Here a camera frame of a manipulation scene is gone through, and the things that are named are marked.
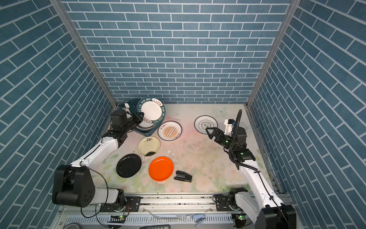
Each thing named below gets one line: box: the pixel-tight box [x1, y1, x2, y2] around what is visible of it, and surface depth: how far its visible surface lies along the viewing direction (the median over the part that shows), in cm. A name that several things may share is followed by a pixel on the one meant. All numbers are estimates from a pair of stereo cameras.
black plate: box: [115, 153, 143, 178], surface depth 88 cm
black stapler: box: [173, 170, 193, 183], surface depth 84 cm
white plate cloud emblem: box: [193, 114, 218, 135], surface depth 110 cm
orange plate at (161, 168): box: [148, 156, 174, 182], surface depth 88 cm
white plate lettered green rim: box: [136, 96, 166, 124], surface depth 91 cm
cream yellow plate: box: [137, 135, 161, 157], surface depth 98 cm
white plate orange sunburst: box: [157, 120, 183, 142], surface depth 106 cm
